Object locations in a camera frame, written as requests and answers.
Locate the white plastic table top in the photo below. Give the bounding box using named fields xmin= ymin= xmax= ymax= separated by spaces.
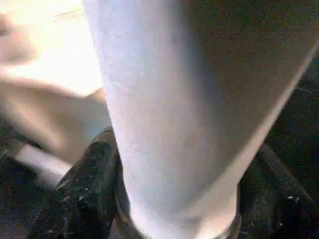
xmin=0 ymin=0 xmax=113 ymax=182

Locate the black mat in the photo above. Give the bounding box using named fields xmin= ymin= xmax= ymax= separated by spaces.
xmin=0 ymin=44 xmax=319 ymax=239

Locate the white plastic table leg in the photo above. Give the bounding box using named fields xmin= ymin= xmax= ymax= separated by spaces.
xmin=82 ymin=0 xmax=319 ymax=239

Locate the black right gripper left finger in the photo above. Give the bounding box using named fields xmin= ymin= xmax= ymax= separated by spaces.
xmin=32 ymin=126 xmax=131 ymax=239

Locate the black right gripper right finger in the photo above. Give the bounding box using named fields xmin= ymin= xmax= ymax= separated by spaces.
xmin=237 ymin=143 xmax=319 ymax=239

